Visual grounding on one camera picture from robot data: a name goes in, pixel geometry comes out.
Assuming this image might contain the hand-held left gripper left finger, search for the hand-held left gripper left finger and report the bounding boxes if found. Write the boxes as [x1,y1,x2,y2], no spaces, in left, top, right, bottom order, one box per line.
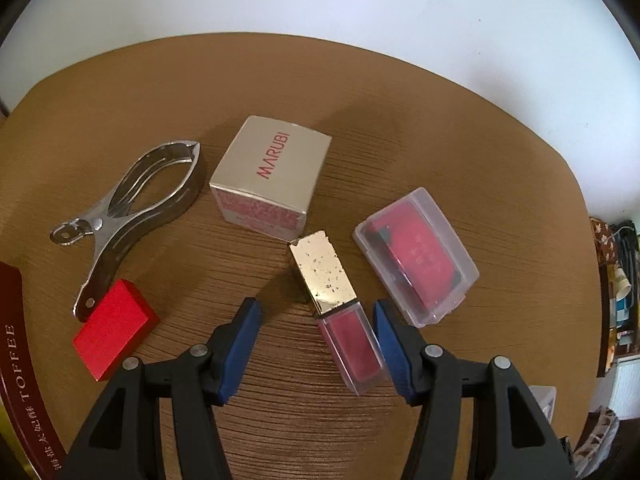
[62,297,263,480]

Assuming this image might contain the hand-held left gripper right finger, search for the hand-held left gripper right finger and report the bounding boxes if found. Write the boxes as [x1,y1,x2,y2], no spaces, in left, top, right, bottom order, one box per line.
[372,299,576,480]

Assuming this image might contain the lip gloss gold cap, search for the lip gloss gold cap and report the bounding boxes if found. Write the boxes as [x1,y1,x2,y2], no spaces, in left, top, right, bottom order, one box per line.
[289,230,387,395]

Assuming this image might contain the clear case red contents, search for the clear case red contents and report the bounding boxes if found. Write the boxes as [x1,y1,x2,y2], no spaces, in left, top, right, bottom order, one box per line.
[353,187,481,328]

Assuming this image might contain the red wooden block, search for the red wooden block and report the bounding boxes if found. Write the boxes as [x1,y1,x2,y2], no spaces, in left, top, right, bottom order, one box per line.
[72,279,162,382]

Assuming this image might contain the large metal spring clip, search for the large metal spring clip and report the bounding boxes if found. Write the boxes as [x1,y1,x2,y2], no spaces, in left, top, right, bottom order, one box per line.
[49,139,208,322]

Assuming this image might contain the beige cardboard cube box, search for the beige cardboard cube box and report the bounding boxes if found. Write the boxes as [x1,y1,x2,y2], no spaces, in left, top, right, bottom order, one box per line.
[209,115,332,241]

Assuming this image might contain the red tin box gold inside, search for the red tin box gold inside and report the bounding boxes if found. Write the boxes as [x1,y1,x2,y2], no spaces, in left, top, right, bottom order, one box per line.
[0,260,68,480]

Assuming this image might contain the small grey white box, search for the small grey white box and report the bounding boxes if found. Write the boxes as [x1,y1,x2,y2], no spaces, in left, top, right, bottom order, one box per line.
[527,385,557,423]

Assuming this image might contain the dark wooden cabinet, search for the dark wooden cabinet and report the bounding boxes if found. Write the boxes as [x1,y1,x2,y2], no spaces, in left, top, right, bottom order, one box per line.
[589,215,640,378]

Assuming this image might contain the patterned fabric bag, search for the patterned fabric bag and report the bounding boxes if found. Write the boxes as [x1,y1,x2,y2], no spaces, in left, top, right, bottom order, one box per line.
[572,406,621,480]

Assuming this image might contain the white radiator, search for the white radiator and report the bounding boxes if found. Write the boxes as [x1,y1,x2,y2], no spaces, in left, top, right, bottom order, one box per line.
[611,357,640,411]

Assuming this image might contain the floral patterned box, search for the floral patterned box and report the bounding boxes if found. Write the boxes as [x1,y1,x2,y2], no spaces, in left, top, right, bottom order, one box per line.
[590,216,617,263]

